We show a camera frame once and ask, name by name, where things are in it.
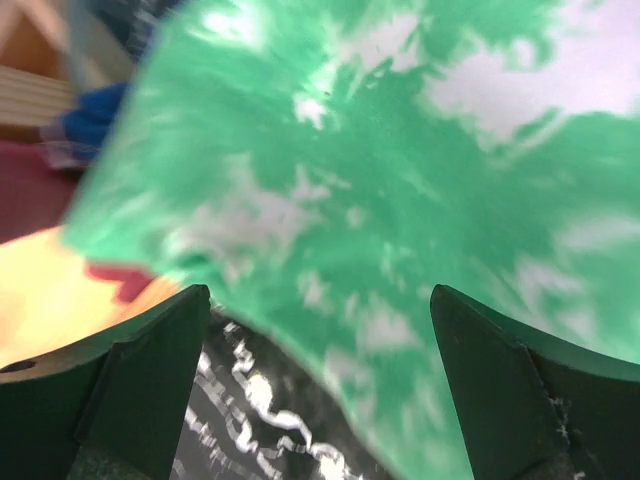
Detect maroon tank top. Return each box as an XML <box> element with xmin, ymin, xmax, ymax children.
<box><xmin>0</xmin><ymin>141</ymin><xmax>83</xmax><ymax>243</ymax></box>

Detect blue red white trousers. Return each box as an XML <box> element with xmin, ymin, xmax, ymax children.
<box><xmin>39</xmin><ymin>0</ymin><xmax>191</xmax><ymax>171</ymax></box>

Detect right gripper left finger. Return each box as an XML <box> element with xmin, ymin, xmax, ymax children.
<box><xmin>1</xmin><ymin>285</ymin><xmax>210</xmax><ymax>479</ymax></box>

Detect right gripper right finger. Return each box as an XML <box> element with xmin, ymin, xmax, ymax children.
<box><xmin>430</xmin><ymin>285</ymin><xmax>639</xmax><ymax>480</ymax></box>

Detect green tie-dye trousers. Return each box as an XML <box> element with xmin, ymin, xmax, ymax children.
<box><xmin>64</xmin><ymin>1</ymin><xmax>639</xmax><ymax>479</ymax></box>

